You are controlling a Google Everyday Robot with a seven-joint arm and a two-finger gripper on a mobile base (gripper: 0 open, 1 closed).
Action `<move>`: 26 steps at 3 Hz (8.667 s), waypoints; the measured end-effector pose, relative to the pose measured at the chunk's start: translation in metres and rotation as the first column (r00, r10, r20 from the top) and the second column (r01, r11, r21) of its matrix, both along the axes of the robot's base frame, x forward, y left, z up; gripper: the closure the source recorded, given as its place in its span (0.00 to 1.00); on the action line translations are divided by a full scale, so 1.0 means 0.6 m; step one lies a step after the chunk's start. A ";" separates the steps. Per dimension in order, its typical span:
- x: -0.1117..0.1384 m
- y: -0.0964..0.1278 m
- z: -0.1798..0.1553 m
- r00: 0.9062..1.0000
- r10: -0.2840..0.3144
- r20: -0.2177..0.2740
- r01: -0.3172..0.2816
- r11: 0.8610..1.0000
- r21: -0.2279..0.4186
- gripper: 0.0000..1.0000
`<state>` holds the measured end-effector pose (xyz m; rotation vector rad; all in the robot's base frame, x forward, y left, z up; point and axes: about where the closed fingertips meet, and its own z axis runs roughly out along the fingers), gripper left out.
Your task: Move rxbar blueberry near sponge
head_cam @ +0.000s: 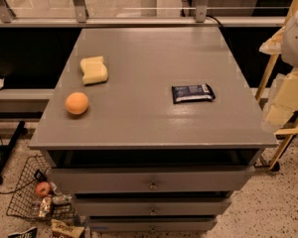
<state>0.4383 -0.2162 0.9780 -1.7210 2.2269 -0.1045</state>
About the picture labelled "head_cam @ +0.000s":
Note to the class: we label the yellow chip bag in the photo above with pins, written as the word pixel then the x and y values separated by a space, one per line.
pixel 63 230

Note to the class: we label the bottom cabinet drawer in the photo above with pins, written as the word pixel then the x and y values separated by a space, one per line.
pixel 151 224

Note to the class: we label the shiny snack wrapper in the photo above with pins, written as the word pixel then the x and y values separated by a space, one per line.
pixel 46 206

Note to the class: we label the red apple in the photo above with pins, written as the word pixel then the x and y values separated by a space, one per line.
pixel 43 189

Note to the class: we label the orange fruit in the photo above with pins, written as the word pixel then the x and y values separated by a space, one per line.
pixel 77 103

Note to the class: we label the grey drawer cabinet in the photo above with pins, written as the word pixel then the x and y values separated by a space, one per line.
pixel 131 120

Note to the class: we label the cabinet drawer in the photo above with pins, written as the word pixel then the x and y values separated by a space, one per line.
pixel 141 180
pixel 151 206
pixel 151 224

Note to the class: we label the yellow sponge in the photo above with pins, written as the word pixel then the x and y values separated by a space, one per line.
pixel 93 70

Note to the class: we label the black metal stand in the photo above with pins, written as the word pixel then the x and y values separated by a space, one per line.
pixel 6 150

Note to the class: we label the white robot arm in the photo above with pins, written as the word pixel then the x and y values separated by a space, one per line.
pixel 285 43

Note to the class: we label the middle cabinet drawer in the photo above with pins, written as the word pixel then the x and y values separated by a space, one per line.
pixel 151 206

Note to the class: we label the blue rxbar blueberry wrapper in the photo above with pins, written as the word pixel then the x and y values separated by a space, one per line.
pixel 188 93

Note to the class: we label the dark snack bag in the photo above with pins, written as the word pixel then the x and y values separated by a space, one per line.
pixel 30 233

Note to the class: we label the black wire basket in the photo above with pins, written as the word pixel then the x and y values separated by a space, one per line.
pixel 25 204

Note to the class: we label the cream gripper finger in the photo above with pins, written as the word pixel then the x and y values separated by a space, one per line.
pixel 282 99

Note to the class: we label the top cabinet drawer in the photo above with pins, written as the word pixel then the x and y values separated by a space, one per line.
pixel 141 180

